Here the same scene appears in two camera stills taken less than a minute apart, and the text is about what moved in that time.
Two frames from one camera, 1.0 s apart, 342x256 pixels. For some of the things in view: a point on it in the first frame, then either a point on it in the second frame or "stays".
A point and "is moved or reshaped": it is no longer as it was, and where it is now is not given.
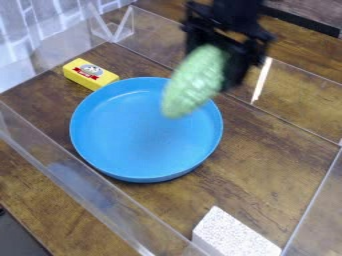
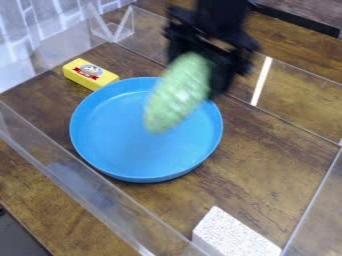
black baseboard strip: x=298 y=20 stays
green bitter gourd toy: x=195 y=81 is moved or reshaped
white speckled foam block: x=222 y=235 stays
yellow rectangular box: x=88 y=74 stays
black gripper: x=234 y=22 to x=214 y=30
